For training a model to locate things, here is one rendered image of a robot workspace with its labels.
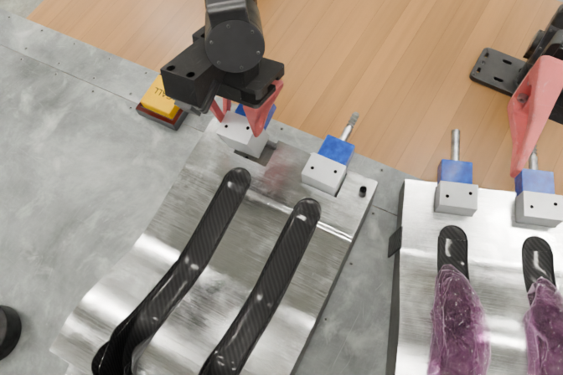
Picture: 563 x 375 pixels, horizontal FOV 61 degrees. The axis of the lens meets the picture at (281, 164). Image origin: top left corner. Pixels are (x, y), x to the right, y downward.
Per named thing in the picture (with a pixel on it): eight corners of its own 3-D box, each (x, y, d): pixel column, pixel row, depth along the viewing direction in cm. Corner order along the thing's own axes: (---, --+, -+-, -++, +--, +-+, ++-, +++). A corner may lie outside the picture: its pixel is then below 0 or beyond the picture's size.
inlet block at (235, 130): (267, 70, 72) (257, 51, 67) (297, 79, 70) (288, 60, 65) (229, 146, 69) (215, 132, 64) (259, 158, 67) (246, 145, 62)
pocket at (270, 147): (251, 138, 74) (248, 127, 70) (281, 151, 72) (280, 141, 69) (237, 163, 72) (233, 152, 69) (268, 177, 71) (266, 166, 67)
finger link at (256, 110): (260, 155, 61) (256, 95, 55) (213, 137, 64) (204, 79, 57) (285, 125, 66) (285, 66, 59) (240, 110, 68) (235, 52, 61)
